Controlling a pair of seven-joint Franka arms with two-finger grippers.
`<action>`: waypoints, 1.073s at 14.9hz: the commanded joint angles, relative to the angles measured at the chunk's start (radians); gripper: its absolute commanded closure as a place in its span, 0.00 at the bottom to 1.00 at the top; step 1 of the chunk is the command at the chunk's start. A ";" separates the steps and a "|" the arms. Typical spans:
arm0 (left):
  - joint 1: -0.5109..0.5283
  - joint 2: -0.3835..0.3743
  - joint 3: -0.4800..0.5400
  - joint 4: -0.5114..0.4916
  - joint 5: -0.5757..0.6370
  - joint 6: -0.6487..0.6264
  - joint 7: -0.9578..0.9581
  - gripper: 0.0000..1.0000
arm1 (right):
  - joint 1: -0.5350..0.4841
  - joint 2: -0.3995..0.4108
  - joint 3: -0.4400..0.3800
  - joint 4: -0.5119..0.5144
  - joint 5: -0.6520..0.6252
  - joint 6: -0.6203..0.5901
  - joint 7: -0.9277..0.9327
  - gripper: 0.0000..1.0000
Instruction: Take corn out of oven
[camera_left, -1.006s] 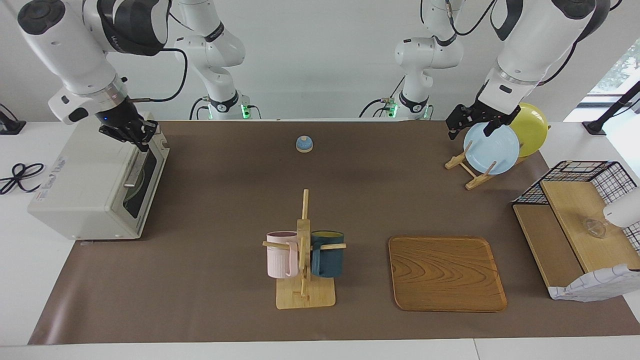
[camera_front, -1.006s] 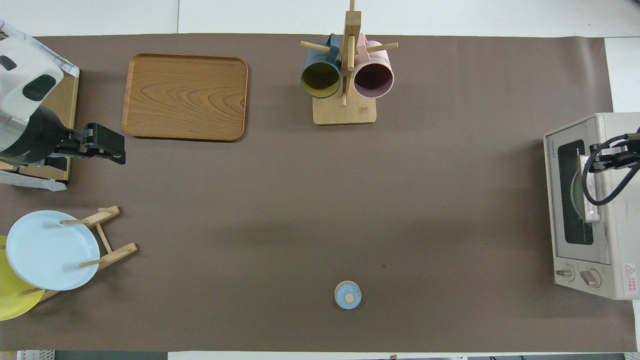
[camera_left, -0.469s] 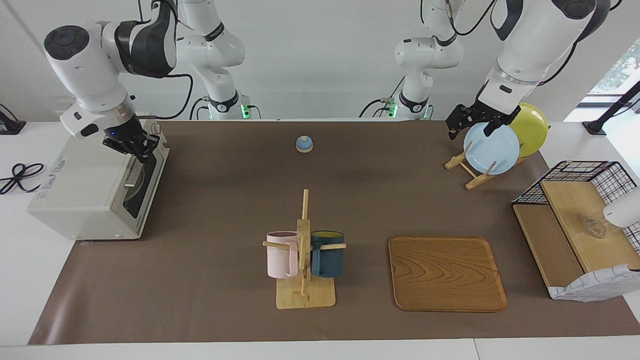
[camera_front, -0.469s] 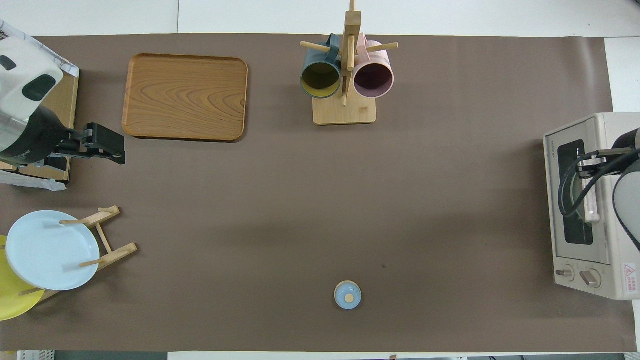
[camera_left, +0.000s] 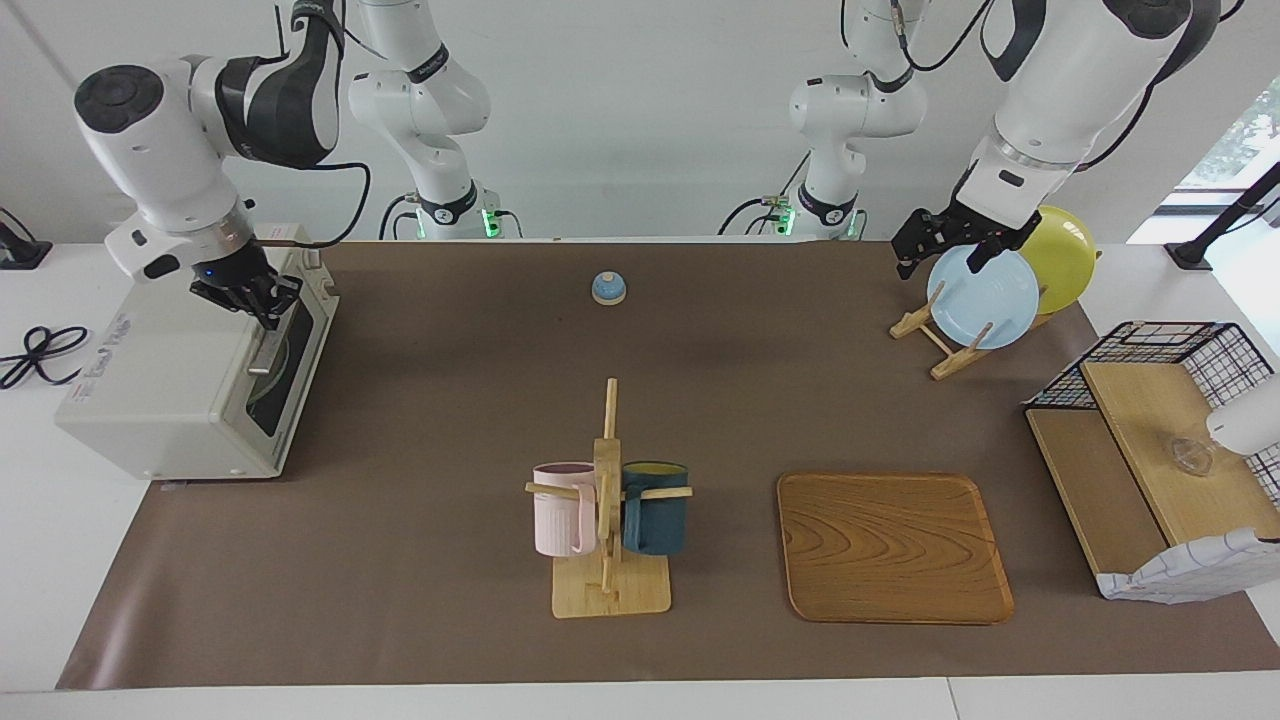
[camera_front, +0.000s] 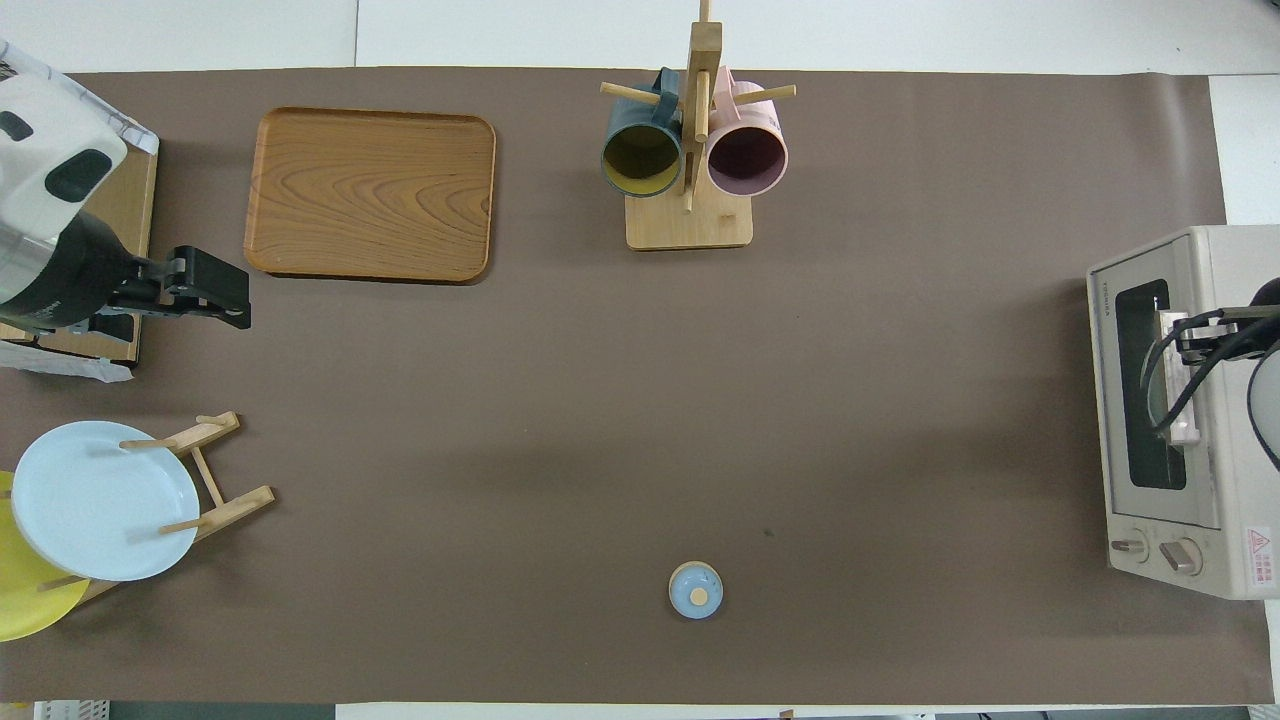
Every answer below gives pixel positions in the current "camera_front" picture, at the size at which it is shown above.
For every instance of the wooden plate rack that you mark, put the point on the wooden plate rack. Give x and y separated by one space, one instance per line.
235 500

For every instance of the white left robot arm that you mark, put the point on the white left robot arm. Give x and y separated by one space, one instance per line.
50 150

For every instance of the wooden tray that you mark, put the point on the wooden tray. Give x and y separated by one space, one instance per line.
370 195

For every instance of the wooden mug tree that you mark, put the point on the wooden mug tree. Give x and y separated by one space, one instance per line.
690 225

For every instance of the beige oven knob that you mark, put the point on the beige oven knob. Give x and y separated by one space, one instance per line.
1182 556
1130 546

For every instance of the brown table mat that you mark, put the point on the brown table mat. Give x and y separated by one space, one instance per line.
600 400

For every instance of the small blue call bell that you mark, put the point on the small blue call bell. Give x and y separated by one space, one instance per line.
695 590

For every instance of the glass oven door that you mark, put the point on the glass oven door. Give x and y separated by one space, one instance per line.
1105 420

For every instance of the beige toaster oven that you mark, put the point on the beige toaster oven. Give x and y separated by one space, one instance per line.
1235 520

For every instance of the light blue plate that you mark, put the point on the light blue plate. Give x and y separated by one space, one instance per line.
90 510

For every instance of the pink mug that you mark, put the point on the pink mug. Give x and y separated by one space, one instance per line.
748 160

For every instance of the yellow plate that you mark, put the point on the yellow plate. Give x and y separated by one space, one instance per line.
25 605

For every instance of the white crumpled sheet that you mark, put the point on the white crumpled sheet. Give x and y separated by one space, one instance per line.
70 368

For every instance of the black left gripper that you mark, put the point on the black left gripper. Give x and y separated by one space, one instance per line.
215 285

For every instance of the white checked cloth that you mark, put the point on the white checked cloth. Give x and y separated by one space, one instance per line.
140 138

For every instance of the dark blue mug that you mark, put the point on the dark blue mug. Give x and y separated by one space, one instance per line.
640 160

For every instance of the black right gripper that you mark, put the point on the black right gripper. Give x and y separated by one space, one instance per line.
1235 335

